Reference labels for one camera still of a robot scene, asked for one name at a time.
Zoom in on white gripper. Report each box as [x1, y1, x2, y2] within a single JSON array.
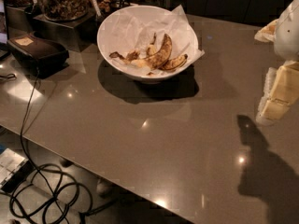
[[254, 0, 299, 125]]

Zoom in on brown spotted banana peel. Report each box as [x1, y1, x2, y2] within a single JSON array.
[[109, 34, 172, 70]]

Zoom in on small banana peel piece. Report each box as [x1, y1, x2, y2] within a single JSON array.
[[160, 54, 188, 71]]

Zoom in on white ceramic bowl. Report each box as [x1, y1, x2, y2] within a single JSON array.
[[96, 5, 200, 85]]

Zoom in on white paper napkin liner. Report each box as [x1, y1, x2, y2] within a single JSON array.
[[106, 5, 206, 77]]

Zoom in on dark metal stand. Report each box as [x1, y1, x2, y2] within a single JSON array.
[[32, 10, 98, 51]]

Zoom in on glass jar of nuts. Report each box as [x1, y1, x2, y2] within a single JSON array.
[[37, 0, 88, 21]]

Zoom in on black box with label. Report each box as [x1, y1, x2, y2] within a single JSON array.
[[7, 32, 69, 78]]

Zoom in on white grey box on floor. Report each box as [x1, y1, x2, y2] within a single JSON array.
[[0, 148, 33, 193]]

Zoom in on black cable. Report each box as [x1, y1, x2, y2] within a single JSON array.
[[8, 66, 120, 224]]

